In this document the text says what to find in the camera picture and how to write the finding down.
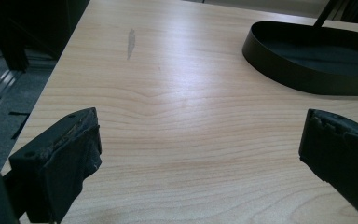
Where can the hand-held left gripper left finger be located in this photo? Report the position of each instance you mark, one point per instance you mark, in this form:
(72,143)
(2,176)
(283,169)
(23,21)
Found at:
(56,161)

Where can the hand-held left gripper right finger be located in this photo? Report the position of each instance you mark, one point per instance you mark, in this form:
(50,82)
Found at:
(341,149)

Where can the black oval tray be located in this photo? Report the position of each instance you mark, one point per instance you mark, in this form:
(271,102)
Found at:
(307,67)

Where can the black metal stand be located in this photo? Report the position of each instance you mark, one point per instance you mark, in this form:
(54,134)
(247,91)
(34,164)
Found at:
(338,11)

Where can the black metal frame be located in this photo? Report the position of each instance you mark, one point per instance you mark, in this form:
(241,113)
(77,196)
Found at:
(9,37)

